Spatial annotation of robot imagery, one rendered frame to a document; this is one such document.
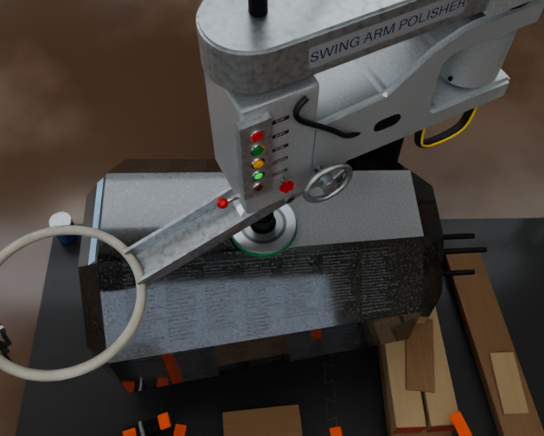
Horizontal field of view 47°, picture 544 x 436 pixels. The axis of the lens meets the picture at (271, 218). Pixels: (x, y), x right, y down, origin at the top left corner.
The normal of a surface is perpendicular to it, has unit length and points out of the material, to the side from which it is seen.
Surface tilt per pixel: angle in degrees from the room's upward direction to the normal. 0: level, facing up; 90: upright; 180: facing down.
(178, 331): 45
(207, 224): 16
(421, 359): 0
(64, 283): 0
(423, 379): 0
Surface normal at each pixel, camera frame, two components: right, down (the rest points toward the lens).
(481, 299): 0.00, -0.52
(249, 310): 0.07, 0.23
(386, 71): -0.58, -0.15
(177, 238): -0.25, -0.40
